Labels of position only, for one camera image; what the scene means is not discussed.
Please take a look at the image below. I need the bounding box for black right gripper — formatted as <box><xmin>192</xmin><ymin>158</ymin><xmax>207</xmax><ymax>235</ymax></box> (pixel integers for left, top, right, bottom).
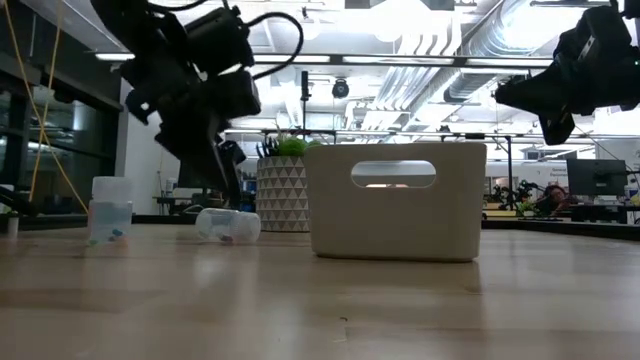
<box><xmin>494</xmin><ymin>7</ymin><xmax>624</xmax><ymax>146</ymax></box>

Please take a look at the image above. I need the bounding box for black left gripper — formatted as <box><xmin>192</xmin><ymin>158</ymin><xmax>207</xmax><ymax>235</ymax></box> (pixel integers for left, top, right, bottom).
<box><xmin>124</xmin><ymin>54</ymin><xmax>247</xmax><ymax>209</ymax></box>

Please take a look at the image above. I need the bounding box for clear pill bottle white cap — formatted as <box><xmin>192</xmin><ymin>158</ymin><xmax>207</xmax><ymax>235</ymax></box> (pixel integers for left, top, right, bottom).
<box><xmin>194</xmin><ymin>207</ymin><xmax>262</xmax><ymax>246</ymax></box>
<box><xmin>87</xmin><ymin>175</ymin><xmax>135</xmax><ymax>247</ymax></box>

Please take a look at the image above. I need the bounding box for white plastic basket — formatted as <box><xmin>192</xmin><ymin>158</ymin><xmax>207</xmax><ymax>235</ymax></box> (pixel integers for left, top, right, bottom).
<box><xmin>303</xmin><ymin>142</ymin><xmax>488</xmax><ymax>264</ymax></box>

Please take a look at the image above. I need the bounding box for succulent plant in patterned pot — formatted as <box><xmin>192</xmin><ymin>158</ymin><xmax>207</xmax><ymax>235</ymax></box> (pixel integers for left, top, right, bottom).
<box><xmin>255</xmin><ymin>127</ymin><xmax>321</xmax><ymax>234</ymax></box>

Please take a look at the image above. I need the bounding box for dark leafy desk plant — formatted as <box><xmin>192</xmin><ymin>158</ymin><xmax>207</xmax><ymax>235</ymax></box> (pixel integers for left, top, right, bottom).
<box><xmin>492</xmin><ymin>179</ymin><xmax>539</xmax><ymax>217</ymax></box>

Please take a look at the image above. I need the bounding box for person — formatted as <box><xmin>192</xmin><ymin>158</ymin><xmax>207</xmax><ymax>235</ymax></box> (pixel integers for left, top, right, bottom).
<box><xmin>534</xmin><ymin>184</ymin><xmax>572</xmax><ymax>214</ymax></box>

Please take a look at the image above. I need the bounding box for black computer monitor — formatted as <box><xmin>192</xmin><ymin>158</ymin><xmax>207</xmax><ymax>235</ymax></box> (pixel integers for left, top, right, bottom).
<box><xmin>567</xmin><ymin>158</ymin><xmax>629</xmax><ymax>197</ymax></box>

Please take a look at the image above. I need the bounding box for black tripod stand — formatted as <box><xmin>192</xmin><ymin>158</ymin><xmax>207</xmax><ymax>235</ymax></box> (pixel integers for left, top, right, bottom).
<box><xmin>299</xmin><ymin>69</ymin><xmax>312</xmax><ymax>146</ymax></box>

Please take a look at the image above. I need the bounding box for ceiling light strip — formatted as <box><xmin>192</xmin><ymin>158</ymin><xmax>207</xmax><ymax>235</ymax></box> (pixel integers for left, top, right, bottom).
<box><xmin>94</xmin><ymin>51</ymin><xmax>136</xmax><ymax>62</ymax></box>

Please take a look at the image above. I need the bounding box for small white container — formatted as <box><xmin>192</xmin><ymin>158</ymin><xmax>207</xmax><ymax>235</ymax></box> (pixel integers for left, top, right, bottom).
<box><xmin>4</xmin><ymin>210</ymin><xmax>20</xmax><ymax>239</ymax></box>

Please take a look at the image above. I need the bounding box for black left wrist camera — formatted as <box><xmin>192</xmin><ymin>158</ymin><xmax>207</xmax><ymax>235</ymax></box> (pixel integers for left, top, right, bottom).
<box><xmin>219</xmin><ymin>69</ymin><xmax>262</xmax><ymax>120</ymax></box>

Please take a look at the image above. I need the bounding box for black background rig frame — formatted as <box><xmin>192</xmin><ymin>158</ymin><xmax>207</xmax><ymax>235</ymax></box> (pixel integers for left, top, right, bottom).
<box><xmin>224</xmin><ymin>128</ymin><xmax>640</xmax><ymax>214</ymax></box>

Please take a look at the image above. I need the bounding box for black overhead frame bar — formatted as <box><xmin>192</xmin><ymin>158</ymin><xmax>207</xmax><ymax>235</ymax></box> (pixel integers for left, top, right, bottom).
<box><xmin>249</xmin><ymin>53</ymin><xmax>554</xmax><ymax>69</ymax></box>

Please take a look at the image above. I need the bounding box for black aluminium table frame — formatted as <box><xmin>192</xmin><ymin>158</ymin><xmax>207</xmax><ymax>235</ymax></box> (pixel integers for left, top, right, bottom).
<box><xmin>0</xmin><ymin>212</ymin><xmax>640</xmax><ymax>242</ymax></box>

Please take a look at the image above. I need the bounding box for black camera cable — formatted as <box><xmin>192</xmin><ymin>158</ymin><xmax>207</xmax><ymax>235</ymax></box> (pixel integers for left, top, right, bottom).
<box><xmin>247</xmin><ymin>12</ymin><xmax>305</xmax><ymax>81</ymax></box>

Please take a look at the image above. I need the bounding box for yellow extension cable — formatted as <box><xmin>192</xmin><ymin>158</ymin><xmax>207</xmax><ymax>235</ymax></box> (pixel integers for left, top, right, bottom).
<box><xmin>0</xmin><ymin>0</ymin><xmax>90</xmax><ymax>215</ymax></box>

